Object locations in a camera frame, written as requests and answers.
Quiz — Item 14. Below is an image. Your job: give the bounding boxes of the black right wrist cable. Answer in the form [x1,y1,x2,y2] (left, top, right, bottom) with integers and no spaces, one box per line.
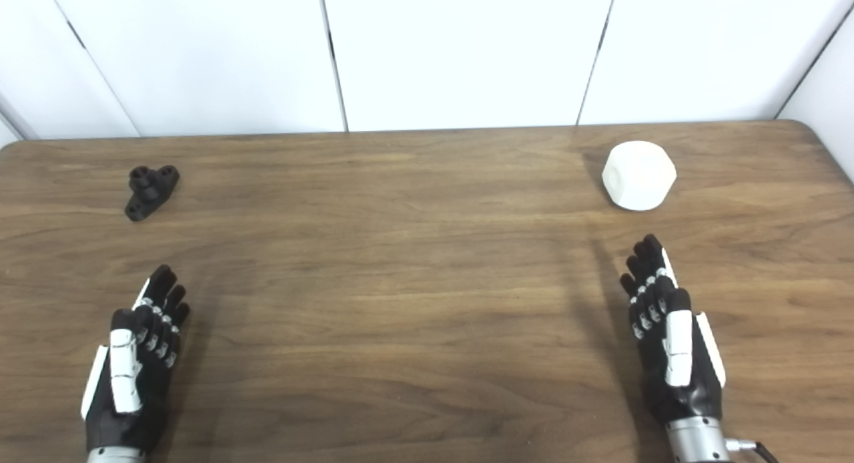
[726,438,780,463]

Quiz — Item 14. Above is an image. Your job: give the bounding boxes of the black three-hole holder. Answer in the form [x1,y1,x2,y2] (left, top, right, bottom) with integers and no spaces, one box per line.
[124,165,181,222]

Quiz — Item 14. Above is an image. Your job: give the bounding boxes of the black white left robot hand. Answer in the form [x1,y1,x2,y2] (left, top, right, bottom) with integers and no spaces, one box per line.
[81,264,191,454]

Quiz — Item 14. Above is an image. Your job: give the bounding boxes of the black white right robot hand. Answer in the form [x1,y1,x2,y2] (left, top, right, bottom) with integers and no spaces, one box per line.
[619,234,727,425]

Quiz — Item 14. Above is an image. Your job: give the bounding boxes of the round white faceted piece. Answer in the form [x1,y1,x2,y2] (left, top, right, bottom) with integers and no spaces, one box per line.
[601,141,677,212]

